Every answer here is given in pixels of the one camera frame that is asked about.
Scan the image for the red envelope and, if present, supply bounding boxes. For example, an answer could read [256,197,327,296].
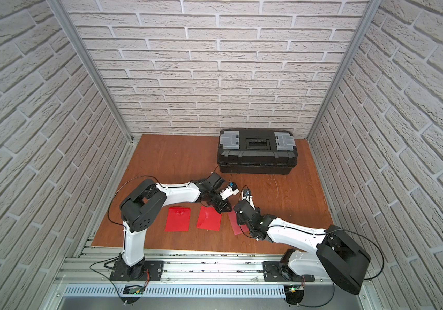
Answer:
[164,207,191,232]
[228,211,249,235]
[196,207,222,231]

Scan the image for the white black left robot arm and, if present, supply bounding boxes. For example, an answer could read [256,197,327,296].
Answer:
[111,173,239,280]

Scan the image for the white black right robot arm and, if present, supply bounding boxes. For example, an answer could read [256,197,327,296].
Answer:
[234,200,371,295]

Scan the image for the black plastic toolbox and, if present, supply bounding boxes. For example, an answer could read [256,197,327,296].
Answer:
[217,128,298,175]

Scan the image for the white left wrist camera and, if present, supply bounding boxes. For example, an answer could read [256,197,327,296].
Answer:
[220,182,239,200]

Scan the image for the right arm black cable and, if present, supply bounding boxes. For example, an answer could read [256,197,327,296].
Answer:
[236,185,386,309]

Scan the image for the aluminium right corner post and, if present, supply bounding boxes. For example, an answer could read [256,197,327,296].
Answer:
[306,0,382,142]

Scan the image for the aluminium corner post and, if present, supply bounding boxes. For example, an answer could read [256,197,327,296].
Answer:
[306,0,382,142]
[48,0,134,143]

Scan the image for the aluminium left corner post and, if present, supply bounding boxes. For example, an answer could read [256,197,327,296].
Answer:
[48,0,134,143]

